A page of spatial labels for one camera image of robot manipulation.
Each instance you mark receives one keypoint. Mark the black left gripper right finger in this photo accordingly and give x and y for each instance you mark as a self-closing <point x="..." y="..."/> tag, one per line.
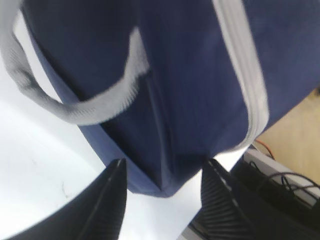
<point x="222" y="217"/>

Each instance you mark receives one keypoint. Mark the navy blue lunch bag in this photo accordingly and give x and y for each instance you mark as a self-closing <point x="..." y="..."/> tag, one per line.
<point x="164" y="84"/>

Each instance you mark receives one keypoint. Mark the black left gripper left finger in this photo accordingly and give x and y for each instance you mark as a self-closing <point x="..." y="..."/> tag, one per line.
<point x="95" y="214"/>

